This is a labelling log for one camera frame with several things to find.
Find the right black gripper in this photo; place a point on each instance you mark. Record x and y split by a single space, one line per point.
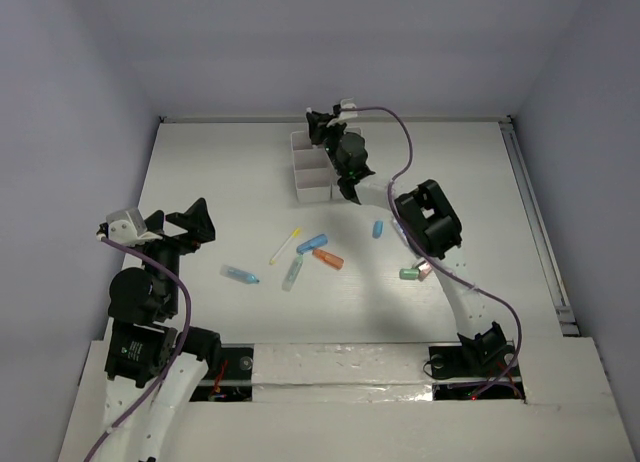
318 125

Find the white organizer tray right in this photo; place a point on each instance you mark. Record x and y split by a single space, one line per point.
347 154

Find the light blue marker cap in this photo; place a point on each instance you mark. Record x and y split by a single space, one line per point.
378 228

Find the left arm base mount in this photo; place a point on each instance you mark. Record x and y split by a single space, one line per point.
231 380

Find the orange highlighter marker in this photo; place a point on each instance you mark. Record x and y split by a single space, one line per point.
328 258

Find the clear glue bottle blue cap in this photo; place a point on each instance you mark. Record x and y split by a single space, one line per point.
400 232

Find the green eraser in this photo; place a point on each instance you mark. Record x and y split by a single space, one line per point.
409 273

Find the green clear highlighter marker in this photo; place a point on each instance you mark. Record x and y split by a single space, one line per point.
293 273

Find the light blue marker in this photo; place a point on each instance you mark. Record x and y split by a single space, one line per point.
239 275

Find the white organizer tray left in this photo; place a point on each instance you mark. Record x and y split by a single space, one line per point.
311 169

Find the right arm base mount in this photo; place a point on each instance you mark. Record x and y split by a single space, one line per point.
453 379

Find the blue highlighter marker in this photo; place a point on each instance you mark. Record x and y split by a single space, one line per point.
312 244

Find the pink white correction tape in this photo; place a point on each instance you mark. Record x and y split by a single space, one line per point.
424 269

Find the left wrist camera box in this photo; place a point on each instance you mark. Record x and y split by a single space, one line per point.
125 227

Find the white organizer tray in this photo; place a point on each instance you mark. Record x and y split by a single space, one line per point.
311 169
347 154

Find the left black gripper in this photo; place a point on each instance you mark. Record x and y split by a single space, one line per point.
176 238

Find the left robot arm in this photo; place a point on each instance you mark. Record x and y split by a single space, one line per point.
155 357

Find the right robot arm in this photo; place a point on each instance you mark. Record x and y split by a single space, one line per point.
488 327

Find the white pen yellow cap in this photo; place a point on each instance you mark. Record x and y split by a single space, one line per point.
291 237

